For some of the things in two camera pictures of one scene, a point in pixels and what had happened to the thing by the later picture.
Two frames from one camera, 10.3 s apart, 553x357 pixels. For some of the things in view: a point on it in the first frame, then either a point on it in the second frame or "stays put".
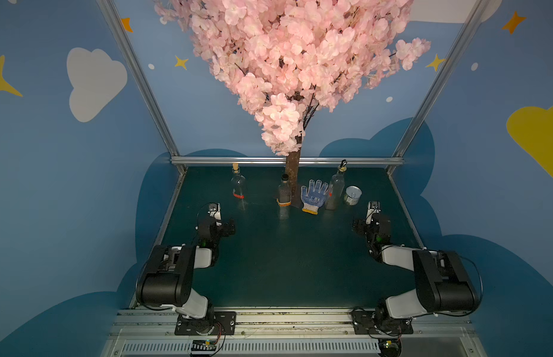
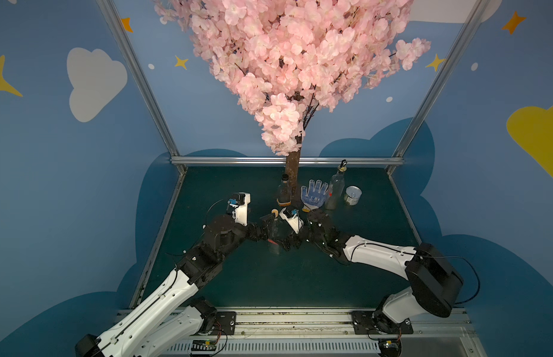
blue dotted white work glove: [315, 198] stays put
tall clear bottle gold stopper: [336, 187] stays put
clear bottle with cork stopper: [238, 184] → [277, 236]
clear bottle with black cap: [284, 197] stays put
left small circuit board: [203, 345] stays put
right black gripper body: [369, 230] → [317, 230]
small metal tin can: [352, 195] stays put
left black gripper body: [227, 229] → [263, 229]
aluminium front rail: [152, 332] stays put
